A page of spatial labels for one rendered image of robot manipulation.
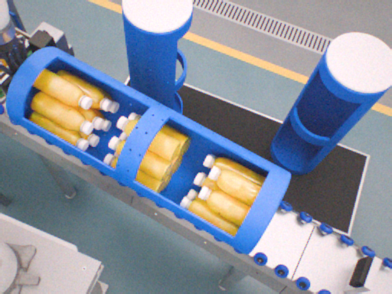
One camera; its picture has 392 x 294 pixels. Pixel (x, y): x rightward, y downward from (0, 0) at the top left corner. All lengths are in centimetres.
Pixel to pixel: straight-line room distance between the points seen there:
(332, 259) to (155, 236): 114
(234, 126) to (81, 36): 122
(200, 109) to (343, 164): 88
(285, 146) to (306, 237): 105
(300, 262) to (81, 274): 70
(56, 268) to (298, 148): 162
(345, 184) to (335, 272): 107
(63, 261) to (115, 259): 109
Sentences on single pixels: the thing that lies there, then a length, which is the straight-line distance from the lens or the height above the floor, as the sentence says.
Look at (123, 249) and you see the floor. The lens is 239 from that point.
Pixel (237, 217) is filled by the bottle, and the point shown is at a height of 114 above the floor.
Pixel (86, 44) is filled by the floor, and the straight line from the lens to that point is 299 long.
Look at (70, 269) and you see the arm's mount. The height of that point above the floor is 107.
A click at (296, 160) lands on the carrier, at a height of 16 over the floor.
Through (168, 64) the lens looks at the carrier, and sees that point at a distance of 187.
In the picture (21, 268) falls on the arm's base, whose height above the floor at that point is 111.
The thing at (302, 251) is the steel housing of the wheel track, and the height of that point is 93.
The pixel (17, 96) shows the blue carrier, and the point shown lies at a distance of 140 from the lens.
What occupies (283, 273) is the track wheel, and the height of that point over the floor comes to 97.
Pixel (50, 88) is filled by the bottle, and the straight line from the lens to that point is 141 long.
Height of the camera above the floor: 235
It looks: 65 degrees down
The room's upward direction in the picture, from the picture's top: 10 degrees clockwise
